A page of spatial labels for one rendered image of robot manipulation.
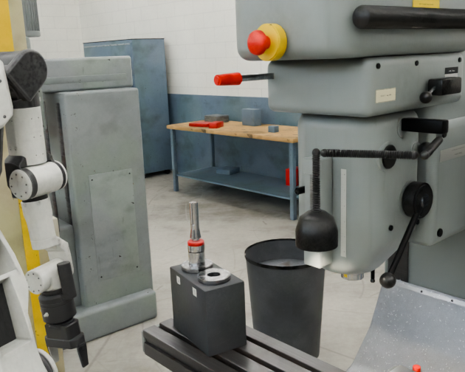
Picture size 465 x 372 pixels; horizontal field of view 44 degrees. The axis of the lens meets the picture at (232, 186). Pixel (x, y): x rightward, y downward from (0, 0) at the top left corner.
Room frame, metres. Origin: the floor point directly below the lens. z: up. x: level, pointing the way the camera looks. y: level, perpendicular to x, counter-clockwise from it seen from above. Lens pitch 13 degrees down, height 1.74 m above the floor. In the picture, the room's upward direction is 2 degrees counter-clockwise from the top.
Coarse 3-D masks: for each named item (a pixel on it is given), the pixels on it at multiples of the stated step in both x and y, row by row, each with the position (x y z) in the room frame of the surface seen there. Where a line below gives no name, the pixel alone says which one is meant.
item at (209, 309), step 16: (176, 272) 1.51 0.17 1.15; (192, 272) 1.49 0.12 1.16; (208, 272) 1.46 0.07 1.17; (224, 272) 1.45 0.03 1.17; (176, 288) 1.51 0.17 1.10; (192, 288) 1.43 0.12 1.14; (208, 288) 1.38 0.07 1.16; (224, 288) 1.39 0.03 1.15; (240, 288) 1.41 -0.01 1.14; (176, 304) 1.52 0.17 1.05; (192, 304) 1.43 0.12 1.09; (208, 304) 1.36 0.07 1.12; (224, 304) 1.39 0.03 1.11; (240, 304) 1.41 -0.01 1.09; (176, 320) 1.53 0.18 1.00; (192, 320) 1.44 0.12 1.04; (208, 320) 1.36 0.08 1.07; (224, 320) 1.39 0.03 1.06; (240, 320) 1.41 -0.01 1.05; (192, 336) 1.44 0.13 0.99; (208, 336) 1.36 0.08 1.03; (224, 336) 1.39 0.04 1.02; (240, 336) 1.41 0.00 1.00; (208, 352) 1.36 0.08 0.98
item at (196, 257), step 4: (188, 248) 1.52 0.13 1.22; (192, 248) 1.51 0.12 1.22; (196, 248) 1.51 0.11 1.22; (200, 248) 1.51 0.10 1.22; (188, 252) 1.52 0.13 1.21; (192, 252) 1.51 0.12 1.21; (196, 252) 1.51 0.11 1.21; (200, 252) 1.51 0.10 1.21; (188, 256) 1.52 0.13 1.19; (192, 256) 1.51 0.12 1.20; (196, 256) 1.51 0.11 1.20; (200, 256) 1.51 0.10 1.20; (204, 256) 1.53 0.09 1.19; (188, 260) 1.52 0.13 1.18; (192, 260) 1.51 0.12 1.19; (196, 260) 1.51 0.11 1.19; (200, 260) 1.51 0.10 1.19; (204, 260) 1.52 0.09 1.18; (192, 264) 1.51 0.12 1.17; (196, 264) 1.51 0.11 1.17; (200, 264) 1.51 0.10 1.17
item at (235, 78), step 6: (234, 72) 1.04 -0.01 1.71; (216, 78) 1.02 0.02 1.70; (222, 78) 1.02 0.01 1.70; (228, 78) 1.02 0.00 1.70; (234, 78) 1.03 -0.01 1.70; (240, 78) 1.04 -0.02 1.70; (246, 78) 1.06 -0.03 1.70; (252, 78) 1.07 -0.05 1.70; (258, 78) 1.08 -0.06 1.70; (264, 78) 1.09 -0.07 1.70; (270, 78) 1.10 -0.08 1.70; (216, 84) 1.02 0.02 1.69; (222, 84) 1.02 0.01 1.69; (228, 84) 1.03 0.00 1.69; (234, 84) 1.04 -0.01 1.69
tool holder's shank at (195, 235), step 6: (192, 204) 1.52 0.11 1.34; (192, 210) 1.52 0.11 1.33; (198, 210) 1.53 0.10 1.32; (192, 216) 1.52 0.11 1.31; (198, 216) 1.52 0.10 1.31; (192, 222) 1.52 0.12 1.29; (198, 222) 1.52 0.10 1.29; (192, 228) 1.52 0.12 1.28; (198, 228) 1.52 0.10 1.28; (192, 234) 1.52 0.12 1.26; (198, 234) 1.52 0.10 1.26; (192, 240) 1.52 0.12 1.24; (198, 240) 1.52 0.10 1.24
